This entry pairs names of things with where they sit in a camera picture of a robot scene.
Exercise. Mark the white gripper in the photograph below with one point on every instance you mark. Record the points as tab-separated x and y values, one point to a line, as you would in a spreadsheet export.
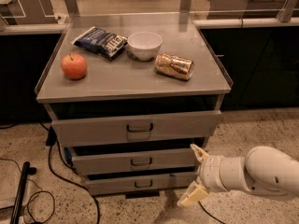
209	171

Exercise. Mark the grey drawer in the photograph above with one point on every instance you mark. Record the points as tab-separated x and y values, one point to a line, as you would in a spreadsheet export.
129	129
140	183
135	161

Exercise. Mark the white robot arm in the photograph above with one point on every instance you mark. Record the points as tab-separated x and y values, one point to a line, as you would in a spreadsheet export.
264	171

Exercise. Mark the grey top drawer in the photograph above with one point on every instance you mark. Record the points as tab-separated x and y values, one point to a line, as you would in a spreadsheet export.
129	129

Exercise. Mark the grey bottom drawer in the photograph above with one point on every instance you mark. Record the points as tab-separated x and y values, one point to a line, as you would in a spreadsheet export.
140	183

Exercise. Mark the grey drawer cabinet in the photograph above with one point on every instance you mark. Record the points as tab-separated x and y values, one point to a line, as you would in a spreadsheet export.
129	87

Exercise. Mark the gold soda can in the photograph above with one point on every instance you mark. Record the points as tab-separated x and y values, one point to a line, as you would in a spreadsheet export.
174	66

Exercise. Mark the white bowl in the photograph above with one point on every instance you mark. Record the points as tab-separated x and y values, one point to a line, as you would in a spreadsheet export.
144	45

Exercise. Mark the red apple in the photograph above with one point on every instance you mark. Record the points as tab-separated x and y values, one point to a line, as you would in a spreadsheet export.
74	66

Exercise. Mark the blue chip bag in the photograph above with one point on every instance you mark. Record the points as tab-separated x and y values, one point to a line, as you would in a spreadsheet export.
100	41

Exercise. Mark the black pole on floor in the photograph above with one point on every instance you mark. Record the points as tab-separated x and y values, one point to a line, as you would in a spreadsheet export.
26	170

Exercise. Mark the grey background cabinet right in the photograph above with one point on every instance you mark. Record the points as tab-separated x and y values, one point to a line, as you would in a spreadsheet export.
247	9

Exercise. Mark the grey background cabinet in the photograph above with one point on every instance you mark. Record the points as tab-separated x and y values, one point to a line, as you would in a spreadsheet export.
247	9
19	12

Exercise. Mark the grey background cabinet left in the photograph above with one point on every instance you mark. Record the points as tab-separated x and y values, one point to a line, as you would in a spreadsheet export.
19	12

